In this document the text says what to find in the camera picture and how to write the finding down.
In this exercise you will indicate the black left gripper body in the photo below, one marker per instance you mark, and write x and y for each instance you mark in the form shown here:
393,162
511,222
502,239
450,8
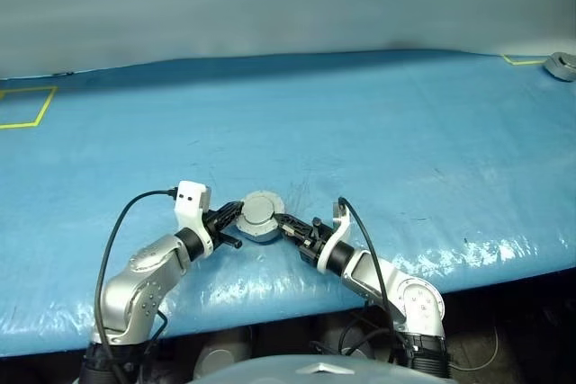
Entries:
213,227

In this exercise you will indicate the large yellow tape square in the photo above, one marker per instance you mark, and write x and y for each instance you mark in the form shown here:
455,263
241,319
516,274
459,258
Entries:
42,107

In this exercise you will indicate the blue plastic table cover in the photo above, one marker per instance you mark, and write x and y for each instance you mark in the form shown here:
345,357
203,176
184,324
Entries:
405,141

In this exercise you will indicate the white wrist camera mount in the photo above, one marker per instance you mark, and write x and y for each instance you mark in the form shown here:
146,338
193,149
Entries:
344,226
191,204

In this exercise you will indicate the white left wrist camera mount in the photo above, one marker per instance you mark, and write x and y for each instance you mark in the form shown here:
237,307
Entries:
191,204

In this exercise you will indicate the silver finned motor lid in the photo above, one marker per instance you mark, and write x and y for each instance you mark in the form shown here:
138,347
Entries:
261,208

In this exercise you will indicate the dark rounded grey cylinder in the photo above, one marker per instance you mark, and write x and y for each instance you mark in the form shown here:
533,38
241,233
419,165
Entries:
222,352
342,339

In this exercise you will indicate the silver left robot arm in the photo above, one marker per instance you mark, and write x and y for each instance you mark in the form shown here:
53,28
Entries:
144,280

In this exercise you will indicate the small yellow tape corner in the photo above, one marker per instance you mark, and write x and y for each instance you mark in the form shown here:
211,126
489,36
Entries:
517,61

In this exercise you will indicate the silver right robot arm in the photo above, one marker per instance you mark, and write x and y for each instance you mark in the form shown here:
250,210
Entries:
391,285

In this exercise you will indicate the grey-blue robot torso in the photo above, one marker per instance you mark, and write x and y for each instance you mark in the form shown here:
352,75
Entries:
315,370

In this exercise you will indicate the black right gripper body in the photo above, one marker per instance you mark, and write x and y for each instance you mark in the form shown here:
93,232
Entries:
312,242

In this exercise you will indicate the small black clip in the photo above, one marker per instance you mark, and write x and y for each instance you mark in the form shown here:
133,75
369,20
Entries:
63,74

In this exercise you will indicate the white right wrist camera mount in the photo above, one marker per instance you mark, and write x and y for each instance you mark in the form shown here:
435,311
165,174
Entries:
344,226

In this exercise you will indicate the grey metal part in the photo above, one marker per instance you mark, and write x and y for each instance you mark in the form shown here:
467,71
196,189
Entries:
560,67

